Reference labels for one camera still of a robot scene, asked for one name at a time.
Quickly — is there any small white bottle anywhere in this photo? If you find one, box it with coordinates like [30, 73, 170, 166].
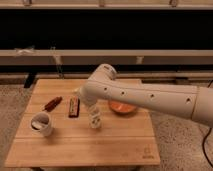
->
[88, 105, 101, 129]

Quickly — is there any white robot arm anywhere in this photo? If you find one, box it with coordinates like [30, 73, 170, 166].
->
[78, 64, 213, 128]

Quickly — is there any orange bowl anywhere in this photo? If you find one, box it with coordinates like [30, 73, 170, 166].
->
[108, 101, 137, 115]

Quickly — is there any brown chocolate bar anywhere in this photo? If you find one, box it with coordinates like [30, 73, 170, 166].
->
[69, 97, 80, 118]

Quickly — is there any red-brown sausage stick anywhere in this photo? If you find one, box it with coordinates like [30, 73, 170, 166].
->
[44, 97, 62, 112]

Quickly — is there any wooden table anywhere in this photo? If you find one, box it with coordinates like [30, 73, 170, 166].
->
[5, 79, 160, 168]

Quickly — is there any white mug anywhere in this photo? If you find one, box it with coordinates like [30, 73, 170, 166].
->
[30, 112, 53, 137]

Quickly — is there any grey metal shelf rail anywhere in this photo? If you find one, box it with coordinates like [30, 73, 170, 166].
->
[0, 49, 213, 66]

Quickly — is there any black cable on floor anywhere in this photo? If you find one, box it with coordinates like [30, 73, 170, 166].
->
[201, 79, 213, 163]

